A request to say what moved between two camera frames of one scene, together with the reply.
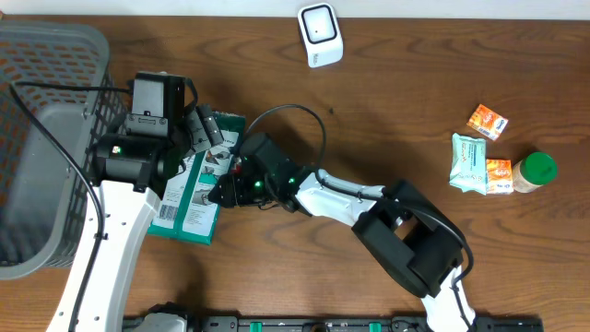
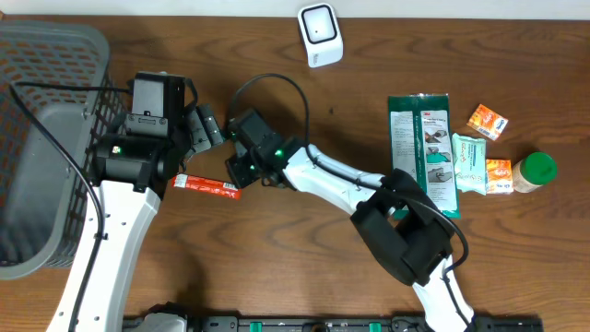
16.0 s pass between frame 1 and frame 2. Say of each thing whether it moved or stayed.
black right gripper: moved
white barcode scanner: stayed
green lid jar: stayed
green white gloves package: moved
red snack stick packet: moved
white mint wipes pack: stayed
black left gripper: stayed
